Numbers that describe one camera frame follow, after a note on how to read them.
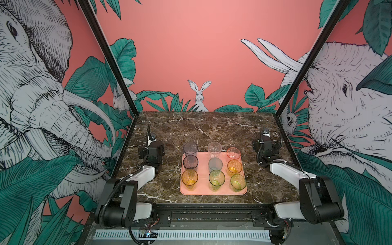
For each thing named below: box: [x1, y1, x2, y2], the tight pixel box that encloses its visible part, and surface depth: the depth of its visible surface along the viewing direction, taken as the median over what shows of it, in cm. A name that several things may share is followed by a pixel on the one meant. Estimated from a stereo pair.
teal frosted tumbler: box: [208, 157, 224, 174], surface depth 85 cm
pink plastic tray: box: [179, 152, 248, 196], surface depth 85 cm
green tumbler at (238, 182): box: [230, 173, 247, 193], surface depth 86 cm
